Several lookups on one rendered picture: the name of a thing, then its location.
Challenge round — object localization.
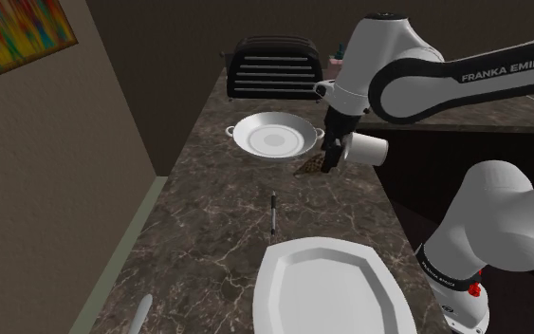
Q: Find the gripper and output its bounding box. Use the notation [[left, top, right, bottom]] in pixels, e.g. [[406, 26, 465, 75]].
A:
[[320, 107, 361, 175]]

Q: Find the brown patterned wedge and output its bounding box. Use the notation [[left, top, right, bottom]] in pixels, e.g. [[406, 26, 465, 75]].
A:
[[292, 154, 326, 178]]

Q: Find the white cup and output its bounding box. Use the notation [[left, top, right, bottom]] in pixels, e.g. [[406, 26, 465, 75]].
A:
[[341, 131, 390, 167]]

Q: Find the black and silver pen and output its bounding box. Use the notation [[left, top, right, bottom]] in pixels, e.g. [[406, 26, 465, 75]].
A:
[[269, 190, 278, 237]]

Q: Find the pink and teal container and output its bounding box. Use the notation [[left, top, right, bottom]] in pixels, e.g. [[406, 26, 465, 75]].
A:
[[327, 43, 347, 79]]

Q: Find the black toaster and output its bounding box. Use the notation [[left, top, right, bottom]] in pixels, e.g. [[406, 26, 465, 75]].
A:
[[219, 35, 324, 101]]

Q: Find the white octagonal platter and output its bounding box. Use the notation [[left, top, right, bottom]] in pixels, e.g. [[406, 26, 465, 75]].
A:
[[251, 235, 418, 334]]

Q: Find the silver knife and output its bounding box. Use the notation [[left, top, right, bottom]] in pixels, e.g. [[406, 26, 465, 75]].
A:
[[127, 293, 155, 334]]

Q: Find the white two-handled bowl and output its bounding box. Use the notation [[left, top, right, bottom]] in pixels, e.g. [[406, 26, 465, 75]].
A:
[[224, 111, 326, 161]]

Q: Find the colourful wall picture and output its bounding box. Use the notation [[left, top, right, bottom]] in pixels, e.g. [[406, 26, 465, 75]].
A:
[[0, 0, 80, 87]]

